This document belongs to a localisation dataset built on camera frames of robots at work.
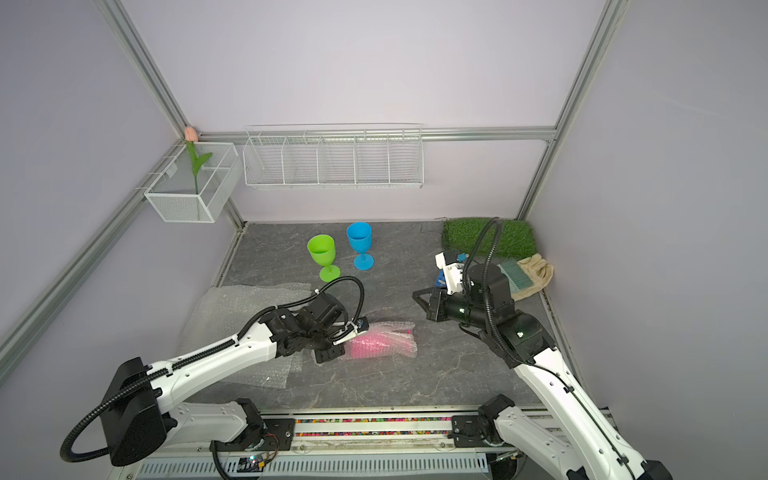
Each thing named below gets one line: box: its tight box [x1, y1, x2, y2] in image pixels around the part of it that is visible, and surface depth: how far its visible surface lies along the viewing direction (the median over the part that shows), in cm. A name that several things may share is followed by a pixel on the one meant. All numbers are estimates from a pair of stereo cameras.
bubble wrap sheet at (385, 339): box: [344, 321, 418, 360], surface depth 82 cm
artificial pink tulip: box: [184, 126, 213, 194], surface depth 92 cm
